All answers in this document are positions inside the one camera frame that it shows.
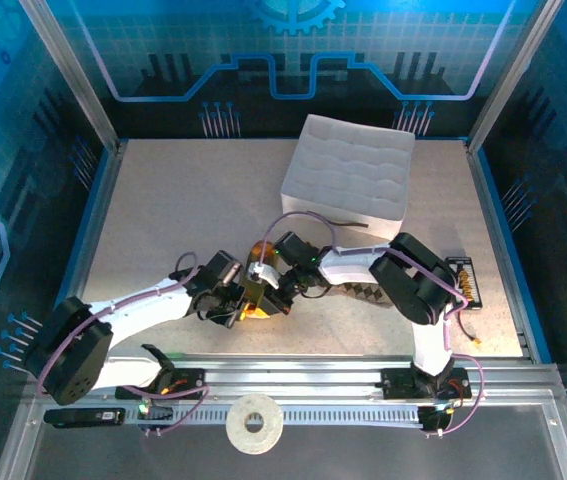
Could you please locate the aluminium frame post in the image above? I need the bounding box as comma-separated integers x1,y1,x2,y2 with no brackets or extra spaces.
466,0,564,151
17,0,125,151

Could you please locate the black labelled device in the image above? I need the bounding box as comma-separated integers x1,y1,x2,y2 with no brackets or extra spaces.
42,407,127,429

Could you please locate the aluminium mounting rail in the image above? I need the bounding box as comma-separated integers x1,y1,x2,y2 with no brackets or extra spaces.
107,353,559,401

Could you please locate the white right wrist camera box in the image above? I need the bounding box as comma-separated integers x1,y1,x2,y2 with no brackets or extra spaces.
245,259,282,291

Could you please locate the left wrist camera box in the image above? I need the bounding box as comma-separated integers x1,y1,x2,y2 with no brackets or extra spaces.
215,259,242,286

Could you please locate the white tape roll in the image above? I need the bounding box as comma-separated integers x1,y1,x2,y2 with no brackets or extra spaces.
226,393,285,455

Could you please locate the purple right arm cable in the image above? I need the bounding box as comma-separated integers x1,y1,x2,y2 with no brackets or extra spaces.
262,209,487,436

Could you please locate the grey slotted cable duct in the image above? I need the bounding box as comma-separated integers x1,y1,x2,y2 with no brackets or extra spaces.
137,403,424,426

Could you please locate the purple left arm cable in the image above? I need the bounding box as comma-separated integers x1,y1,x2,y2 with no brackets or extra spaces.
35,252,212,436

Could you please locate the yellow plug with wire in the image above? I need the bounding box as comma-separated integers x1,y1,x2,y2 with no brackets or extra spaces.
455,309,484,349

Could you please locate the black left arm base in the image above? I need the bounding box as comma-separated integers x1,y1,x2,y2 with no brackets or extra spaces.
115,343,208,401

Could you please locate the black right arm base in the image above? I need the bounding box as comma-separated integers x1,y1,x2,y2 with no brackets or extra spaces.
380,367,469,401

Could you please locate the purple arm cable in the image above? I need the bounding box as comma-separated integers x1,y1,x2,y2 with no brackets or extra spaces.
262,209,487,436
35,252,212,436

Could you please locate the black connector board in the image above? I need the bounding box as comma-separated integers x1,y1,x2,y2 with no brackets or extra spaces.
445,255,485,310

